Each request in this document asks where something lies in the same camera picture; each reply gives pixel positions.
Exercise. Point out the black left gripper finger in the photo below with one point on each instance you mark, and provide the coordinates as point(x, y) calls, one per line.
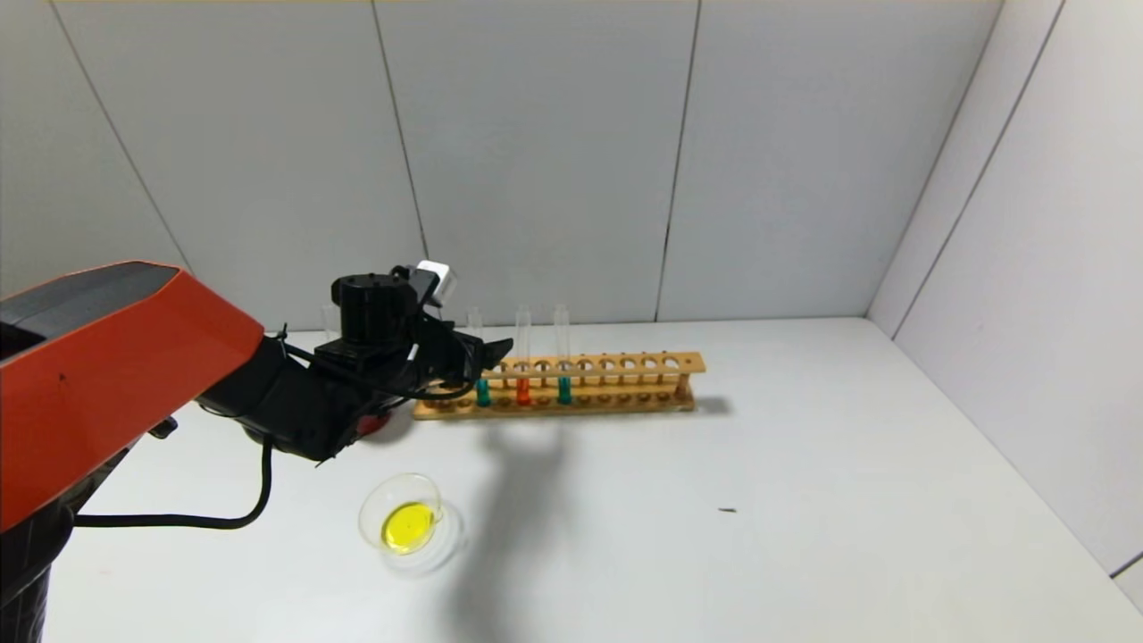
point(498, 346)
point(482, 366)

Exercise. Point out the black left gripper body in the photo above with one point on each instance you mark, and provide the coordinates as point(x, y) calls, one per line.
point(466, 359)

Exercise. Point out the test tube with blue pigment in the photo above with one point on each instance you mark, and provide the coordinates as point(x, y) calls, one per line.
point(564, 390)
point(483, 393)

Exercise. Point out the test tube with yellow pigment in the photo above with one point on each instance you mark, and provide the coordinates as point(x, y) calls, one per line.
point(331, 321)

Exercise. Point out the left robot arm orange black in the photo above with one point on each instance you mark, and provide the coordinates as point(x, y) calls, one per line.
point(89, 375)

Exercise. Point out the test tube with orange pigment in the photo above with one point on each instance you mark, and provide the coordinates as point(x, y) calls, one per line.
point(523, 391)

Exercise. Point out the wooden test tube rack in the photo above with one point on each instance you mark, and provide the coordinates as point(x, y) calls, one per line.
point(625, 363)

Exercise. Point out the dark red cup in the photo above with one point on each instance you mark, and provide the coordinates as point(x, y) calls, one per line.
point(373, 425)

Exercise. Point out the clear glass petri dish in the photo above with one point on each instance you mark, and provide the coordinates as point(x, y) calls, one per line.
point(411, 527)

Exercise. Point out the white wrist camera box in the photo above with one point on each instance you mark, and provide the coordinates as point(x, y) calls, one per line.
point(438, 281)

